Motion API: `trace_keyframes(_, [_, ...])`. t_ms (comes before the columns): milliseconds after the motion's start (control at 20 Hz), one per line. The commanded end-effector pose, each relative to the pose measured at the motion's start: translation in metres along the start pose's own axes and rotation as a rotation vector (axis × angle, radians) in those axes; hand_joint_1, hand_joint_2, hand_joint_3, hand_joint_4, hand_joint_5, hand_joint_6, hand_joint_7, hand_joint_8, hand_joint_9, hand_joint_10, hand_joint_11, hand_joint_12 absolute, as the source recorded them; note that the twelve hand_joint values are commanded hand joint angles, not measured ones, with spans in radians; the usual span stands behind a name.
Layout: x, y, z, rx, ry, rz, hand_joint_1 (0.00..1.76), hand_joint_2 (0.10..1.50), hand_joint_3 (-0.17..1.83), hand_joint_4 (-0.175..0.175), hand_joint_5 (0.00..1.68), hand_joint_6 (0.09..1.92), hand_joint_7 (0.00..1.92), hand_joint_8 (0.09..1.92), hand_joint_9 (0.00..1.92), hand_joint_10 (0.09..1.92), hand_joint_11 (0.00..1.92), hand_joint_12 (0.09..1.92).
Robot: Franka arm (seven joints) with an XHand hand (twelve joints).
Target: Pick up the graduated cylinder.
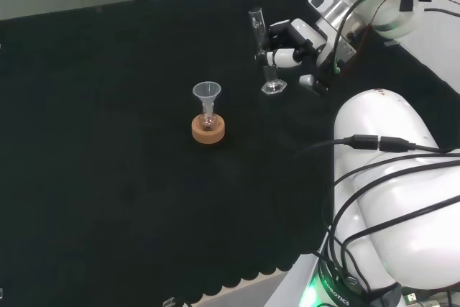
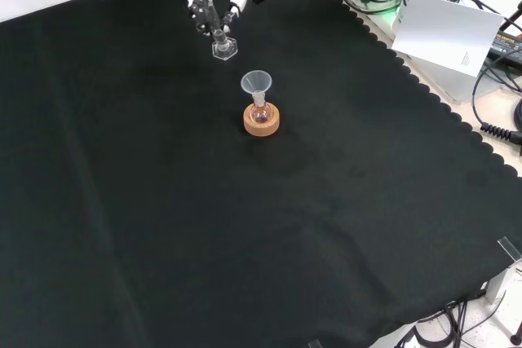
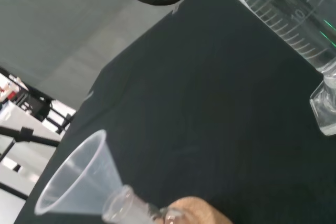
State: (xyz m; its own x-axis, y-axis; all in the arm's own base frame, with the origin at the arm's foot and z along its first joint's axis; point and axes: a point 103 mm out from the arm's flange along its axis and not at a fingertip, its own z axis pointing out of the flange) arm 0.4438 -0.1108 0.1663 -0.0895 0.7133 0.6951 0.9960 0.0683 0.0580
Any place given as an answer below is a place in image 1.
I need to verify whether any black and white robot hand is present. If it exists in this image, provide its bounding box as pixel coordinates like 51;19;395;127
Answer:
263;18;352;96

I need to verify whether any clear glass graduated cylinder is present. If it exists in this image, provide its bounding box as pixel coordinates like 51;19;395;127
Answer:
247;6;289;97

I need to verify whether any clear plastic funnel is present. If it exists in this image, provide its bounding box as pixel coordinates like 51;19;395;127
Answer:
192;81;223;111

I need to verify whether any small round-bottom glass flask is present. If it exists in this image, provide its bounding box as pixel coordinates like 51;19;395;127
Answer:
199;104;220;132

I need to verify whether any black bench cloth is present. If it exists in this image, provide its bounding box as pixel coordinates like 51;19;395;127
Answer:
0;0;460;305

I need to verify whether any black plug cable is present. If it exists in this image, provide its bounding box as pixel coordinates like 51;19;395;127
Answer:
294;134;460;159

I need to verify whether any cork ring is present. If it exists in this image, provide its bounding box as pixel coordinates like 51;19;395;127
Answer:
191;114;227;145

